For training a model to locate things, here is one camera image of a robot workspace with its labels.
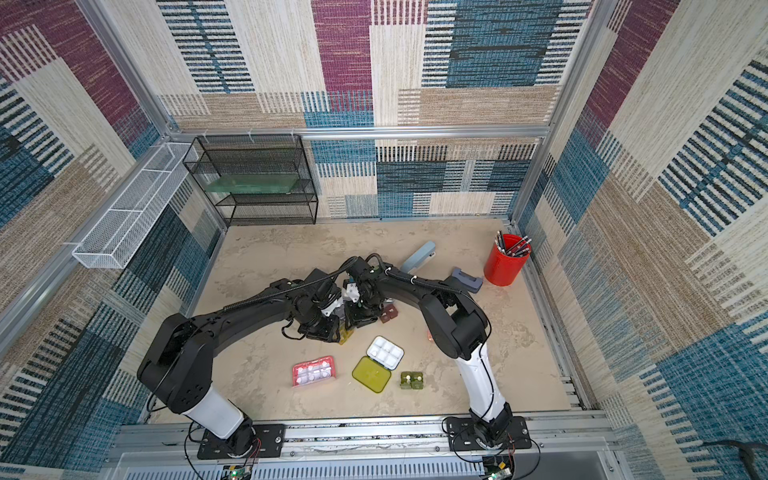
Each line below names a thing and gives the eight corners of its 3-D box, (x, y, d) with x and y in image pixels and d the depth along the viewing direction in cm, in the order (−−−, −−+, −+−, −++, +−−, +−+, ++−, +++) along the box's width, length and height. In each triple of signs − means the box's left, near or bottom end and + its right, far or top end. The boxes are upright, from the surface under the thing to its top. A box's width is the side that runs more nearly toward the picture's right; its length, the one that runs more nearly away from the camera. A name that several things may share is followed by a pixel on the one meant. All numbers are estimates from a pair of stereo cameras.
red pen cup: (482, 283, 104) (495, 253, 92) (485, 260, 110) (497, 230, 98) (514, 290, 102) (531, 261, 90) (515, 267, 108) (531, 236, 96)
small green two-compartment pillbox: (400, 391, 82) (400, 387, 79) (400, 376, 85) (400, 371, 82) (422, 391, 82) (424, 387, 79) (421, 375, 85) (422, 371, 82)
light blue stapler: (402, 269, 108) (402, 261, 104) (429, 247, 114) (430, 238, 110) (411, 276, 106) (411, 268, 102) (437, 253, 112) (439, 244, 109)
